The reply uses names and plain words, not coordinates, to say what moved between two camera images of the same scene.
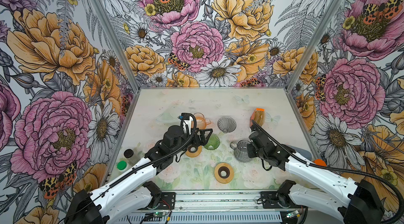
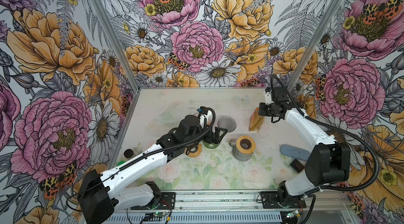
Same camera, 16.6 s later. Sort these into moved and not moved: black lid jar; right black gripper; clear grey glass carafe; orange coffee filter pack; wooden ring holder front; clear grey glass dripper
Moved: right black gripper; wooden ring holder front
Not moved: clear grey glass carafe; orange coffee filter pack; black lid jar; clear grey glass dripper
